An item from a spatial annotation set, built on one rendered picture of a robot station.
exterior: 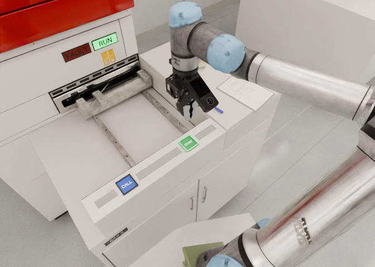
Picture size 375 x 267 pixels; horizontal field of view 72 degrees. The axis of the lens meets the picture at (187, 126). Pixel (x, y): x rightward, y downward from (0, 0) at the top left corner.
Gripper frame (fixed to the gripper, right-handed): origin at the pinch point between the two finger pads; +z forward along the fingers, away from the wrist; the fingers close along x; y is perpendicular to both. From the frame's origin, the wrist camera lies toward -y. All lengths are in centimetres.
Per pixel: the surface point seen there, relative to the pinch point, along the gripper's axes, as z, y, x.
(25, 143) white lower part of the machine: 33, 59, 48
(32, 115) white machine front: 21, 59, 40
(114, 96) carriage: 22, 48, 6
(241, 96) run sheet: 13.7, 4.9, -32.5
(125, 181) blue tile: 14.1, 1.9, 25.9
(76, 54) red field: 1, 58, 13
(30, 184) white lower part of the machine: 60, 59, 59
